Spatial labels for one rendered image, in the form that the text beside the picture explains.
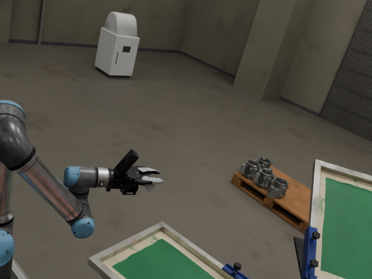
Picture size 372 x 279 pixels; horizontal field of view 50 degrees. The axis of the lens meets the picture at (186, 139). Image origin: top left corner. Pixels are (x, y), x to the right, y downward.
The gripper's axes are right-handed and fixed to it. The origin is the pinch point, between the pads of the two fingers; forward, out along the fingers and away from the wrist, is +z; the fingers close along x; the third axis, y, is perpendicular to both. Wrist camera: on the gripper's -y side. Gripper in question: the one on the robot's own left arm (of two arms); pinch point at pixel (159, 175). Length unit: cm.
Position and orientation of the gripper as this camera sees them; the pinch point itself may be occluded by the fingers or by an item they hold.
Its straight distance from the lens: 156.5
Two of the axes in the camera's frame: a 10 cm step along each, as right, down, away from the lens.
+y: -3.0, 8.2, 4.8
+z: 9.0, 0.8, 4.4
